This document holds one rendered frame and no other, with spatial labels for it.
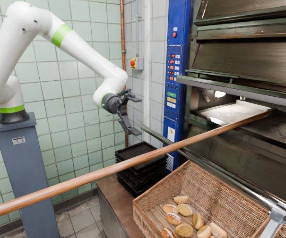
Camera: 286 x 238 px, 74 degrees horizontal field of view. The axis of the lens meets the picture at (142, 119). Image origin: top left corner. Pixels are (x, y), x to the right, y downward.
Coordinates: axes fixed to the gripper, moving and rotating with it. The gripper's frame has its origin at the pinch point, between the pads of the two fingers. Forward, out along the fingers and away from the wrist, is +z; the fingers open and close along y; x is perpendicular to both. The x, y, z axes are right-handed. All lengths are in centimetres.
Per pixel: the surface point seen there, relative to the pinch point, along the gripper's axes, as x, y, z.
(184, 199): -41, 69, -9
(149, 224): -8, 63, -2
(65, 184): 29.9, 13.6, 7.0
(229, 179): -18.1, 16.8, 30.1
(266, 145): -55, 18, 24
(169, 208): -28, 70, -9
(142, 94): -55, 15, -83
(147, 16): -53, -46, -73
